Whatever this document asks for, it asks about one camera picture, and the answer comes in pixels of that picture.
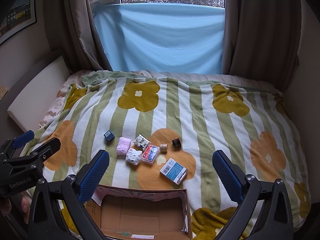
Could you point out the open cardboard box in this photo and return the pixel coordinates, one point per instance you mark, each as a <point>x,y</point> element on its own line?
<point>141,214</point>

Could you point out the floral tissue pack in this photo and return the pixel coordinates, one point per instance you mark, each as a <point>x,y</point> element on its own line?
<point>141,142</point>

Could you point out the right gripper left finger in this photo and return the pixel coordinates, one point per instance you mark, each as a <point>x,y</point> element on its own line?
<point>46,220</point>

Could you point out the white patterned cloth bundle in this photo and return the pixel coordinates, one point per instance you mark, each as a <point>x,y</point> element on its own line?
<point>133,156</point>

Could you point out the brown curtain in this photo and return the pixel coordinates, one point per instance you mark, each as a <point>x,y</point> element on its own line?
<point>69,26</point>
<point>261,40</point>

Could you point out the red blue card case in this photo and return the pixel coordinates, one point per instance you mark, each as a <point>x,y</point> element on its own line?
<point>150,154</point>

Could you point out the person's left hand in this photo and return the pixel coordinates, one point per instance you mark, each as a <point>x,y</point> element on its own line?
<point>24,207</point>

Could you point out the framed wall poster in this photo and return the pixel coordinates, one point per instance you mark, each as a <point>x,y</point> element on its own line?
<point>20,16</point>

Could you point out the small dark blue box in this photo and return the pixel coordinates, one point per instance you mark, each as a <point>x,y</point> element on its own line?
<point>109,136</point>

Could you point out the white blue carton box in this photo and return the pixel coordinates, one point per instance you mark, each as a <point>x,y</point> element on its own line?
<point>174,171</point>

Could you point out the left brown curtain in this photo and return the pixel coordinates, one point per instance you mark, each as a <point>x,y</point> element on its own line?
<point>69,26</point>

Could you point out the small black cylinder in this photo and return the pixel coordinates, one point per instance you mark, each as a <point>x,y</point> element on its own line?
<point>176,144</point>

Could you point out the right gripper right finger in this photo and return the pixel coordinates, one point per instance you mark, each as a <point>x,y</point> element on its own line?
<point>275,217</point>

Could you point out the striped floral fleece blanket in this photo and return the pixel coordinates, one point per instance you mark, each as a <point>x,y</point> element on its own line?
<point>252,127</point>

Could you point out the beige tape roll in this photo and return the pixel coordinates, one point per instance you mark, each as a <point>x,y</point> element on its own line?
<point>163,148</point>

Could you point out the white bed side cushion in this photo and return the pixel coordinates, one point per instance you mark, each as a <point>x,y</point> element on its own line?
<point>32,103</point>

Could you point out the right brown curtain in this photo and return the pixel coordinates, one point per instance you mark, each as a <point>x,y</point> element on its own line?
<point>261,40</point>

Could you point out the light blue hanging sheet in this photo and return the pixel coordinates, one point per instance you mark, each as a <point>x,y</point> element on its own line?
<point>163,37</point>

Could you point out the pink towel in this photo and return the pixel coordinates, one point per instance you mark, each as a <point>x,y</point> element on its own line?
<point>123,146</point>

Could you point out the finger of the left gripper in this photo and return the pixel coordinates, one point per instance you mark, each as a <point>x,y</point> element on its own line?
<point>47,148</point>
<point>11,145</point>

